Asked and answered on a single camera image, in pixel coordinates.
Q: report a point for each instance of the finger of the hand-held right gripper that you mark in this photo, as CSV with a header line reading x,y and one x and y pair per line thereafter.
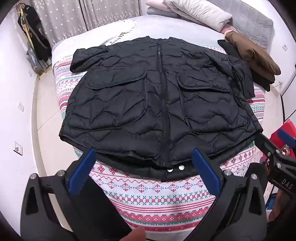
x,y
288,138
263,143

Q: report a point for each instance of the grey quilted headboard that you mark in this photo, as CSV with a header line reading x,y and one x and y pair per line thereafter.
x,y
254,20

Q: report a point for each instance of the brown padded jacket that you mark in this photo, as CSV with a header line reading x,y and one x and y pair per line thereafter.
x,y
252,55

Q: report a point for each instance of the red object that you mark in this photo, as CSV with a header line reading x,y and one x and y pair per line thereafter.
x,y
276,132

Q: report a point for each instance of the person's left hand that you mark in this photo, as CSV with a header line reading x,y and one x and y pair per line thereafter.
x,y
138,235

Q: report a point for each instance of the black quilted jacket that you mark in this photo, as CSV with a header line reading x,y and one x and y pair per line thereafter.
x,y
127,104

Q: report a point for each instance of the grey dotted curtain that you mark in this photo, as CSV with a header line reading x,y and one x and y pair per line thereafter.
x,y
69,18

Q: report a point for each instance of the white wall socket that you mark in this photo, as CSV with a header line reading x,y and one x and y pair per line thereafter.
x,y
285,47
21,106
18,148

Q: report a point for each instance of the cream pillow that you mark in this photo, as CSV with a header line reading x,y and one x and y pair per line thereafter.
x,y
196,14

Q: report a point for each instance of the black folded clothes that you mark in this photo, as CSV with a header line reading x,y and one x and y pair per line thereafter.
x,y
227,47

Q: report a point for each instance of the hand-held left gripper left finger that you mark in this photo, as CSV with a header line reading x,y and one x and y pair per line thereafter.
x,y
81,171

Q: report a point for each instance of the grey bed sheet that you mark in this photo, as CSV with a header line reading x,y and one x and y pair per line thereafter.
x,y
185,30

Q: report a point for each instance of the black hanging bag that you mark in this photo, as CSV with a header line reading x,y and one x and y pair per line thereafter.
x,y
34,30

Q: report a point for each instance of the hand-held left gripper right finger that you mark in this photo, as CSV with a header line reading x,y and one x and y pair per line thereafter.
x,y
205,171

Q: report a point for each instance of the patterned knit blanket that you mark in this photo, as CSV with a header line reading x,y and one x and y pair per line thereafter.
x,y
150,199

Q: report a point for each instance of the pink pillow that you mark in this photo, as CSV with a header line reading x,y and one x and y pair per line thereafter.
x,y
157,4

